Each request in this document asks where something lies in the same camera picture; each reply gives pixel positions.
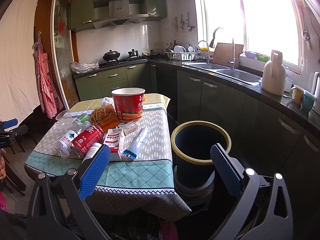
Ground clear water bottle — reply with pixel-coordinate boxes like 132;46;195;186
55;121;91;158

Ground red cola can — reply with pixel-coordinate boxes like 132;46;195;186
71;125;104;159

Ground red white milk carton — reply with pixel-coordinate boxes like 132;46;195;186
103;128;124;162

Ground toothpaste tube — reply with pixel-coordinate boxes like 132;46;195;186
123;127;150;160

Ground clear plastic cup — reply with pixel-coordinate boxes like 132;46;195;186
56;109;73;130

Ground orange candy bag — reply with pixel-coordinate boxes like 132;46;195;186
90;104;120;133

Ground red instant noodle cup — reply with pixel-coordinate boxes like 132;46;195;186
112;88;145;121

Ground green toothpick jar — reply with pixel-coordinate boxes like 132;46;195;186
73;113;91;127

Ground black yellow-rimmed trash bin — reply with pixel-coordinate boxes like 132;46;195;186
171;120;232;188

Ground green lower kitchen cabinets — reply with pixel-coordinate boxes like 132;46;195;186
75;61;319;178

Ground green kitchen cabinets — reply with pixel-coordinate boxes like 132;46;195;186
70;0;167;32
75;61;319;178

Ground green upper kitchen cabinets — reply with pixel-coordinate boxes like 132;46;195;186
70;0;167;32

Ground white hanging cloth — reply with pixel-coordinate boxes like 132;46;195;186
0;0;40;122

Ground patterned tablecloth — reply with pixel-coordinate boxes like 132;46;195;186
24;93;191;221

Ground red checked apron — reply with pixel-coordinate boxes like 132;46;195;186
33;31;63;119

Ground clear plastic bag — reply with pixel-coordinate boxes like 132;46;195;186
71;61;99;74

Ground yellow mug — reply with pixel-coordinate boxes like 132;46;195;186
290;85;304;105

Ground white kettle jug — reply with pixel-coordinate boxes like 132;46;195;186
261;50;286;96

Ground teal mug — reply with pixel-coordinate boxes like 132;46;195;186
302;90;316;113

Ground chrome faucet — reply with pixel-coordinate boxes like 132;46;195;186
197;39;211;65

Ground wooden cutting board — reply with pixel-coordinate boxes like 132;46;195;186
213;42;244;68

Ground white dish rack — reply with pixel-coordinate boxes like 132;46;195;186
166;45;198;61

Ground black wok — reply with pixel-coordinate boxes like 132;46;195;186
103;49;120;61

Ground small black pot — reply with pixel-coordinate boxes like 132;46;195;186
128;49;139;58

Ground steel range hood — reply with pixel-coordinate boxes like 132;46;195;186
93;0;148;29

